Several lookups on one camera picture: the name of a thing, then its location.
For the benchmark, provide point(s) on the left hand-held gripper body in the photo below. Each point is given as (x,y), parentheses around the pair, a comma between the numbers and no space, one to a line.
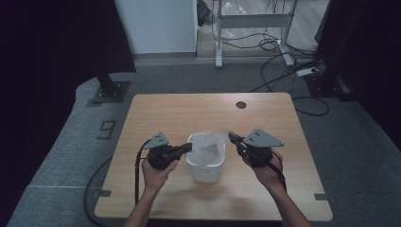
(159,154)

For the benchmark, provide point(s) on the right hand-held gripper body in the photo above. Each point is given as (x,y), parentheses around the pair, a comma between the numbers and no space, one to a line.
(261,140)

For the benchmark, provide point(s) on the clear plastic bag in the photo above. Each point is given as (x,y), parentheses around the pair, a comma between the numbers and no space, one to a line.
(208,145)

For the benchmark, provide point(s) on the white plastic bin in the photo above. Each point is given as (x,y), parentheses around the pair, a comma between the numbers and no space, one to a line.
(205,171)

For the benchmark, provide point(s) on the person's left hand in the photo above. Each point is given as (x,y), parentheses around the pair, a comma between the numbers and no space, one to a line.
(154,179)

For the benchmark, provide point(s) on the person's right hand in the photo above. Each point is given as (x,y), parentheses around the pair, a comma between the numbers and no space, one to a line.
(268,176)

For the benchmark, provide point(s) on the white power strip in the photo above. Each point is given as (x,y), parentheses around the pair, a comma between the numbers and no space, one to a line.
(307,71)

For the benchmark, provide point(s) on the white panel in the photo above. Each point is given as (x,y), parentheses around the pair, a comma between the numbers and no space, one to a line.
(157,25)

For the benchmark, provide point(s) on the black bag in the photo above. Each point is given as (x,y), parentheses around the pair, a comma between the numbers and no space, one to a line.
(203,12)

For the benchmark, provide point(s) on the black curtain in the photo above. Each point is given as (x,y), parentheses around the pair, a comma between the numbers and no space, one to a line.
(372,63)
(47,47)

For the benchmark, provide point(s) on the black stand with base plate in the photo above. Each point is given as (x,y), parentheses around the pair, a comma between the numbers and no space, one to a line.
(110,90)

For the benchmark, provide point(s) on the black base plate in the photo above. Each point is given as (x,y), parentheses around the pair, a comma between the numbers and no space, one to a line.
(327,88)

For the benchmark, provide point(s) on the grey metal stand frame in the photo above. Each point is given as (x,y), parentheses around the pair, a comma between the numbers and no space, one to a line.
(252,20)

